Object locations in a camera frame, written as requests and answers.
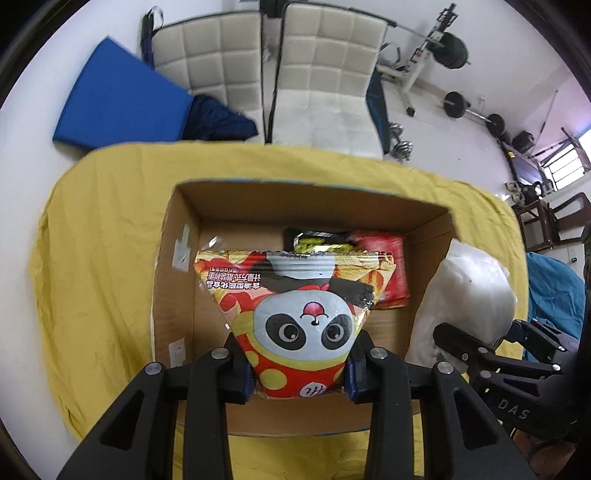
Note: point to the white plastic bag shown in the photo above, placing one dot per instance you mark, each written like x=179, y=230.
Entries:
x=466, y=286

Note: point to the white weight bench frame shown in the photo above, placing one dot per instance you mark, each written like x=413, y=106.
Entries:
x=415, y=69

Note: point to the blue foam mat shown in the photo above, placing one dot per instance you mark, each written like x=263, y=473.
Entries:
x=120, y=101

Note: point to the panda print snack bag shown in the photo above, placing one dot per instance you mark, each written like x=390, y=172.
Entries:
x=295, y=323

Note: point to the window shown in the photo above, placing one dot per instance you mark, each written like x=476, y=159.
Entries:
x=565, y=161

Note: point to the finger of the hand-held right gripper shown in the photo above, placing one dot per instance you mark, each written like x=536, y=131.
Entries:
x=545, y=333
x=466, y=346

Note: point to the white quilted chair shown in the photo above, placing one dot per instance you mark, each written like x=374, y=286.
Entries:
x=212, y=55
x=328, y=78

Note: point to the metal dumbbell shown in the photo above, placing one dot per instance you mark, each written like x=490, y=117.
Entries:
x=401, y=146

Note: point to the dark wooden chair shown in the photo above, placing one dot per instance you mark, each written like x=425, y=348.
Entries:
x=540, y=221

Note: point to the yellow tablecloth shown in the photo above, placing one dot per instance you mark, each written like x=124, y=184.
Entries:
x=101, y=258

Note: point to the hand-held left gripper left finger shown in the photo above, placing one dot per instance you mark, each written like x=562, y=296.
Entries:
x=246, y=382

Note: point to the blue bench pad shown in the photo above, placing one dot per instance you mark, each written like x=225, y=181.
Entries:
x=377, y=110

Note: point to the dark blue cloth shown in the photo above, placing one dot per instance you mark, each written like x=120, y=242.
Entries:
x=217, y=120

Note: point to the black yellow snack bag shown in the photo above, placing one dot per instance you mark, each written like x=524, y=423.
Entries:
x=318, y=241

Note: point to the cardboard box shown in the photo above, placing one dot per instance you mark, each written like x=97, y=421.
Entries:
x=221, y=217

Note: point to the black weight plate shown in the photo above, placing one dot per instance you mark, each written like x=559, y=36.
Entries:
x=453, y=50

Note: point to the black barbell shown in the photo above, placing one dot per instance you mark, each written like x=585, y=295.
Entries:
x=455, y=104

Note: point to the red snack bag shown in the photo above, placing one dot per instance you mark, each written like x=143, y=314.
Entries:
x=392, y=272

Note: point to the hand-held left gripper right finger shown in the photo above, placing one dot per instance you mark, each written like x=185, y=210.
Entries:
x=350, y=379

